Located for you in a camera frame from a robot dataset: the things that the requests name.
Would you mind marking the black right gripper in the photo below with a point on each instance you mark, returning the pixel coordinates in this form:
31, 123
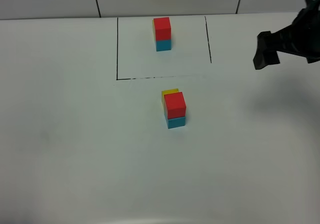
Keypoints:
301, 38

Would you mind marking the template blue cube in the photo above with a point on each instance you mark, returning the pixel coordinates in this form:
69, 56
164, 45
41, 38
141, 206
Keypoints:
163, 45

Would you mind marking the template red cube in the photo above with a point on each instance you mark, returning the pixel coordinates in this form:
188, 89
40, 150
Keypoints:
162, 28

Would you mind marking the template yellow cube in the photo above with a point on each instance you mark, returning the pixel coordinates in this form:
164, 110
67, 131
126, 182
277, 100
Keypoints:
153, 30

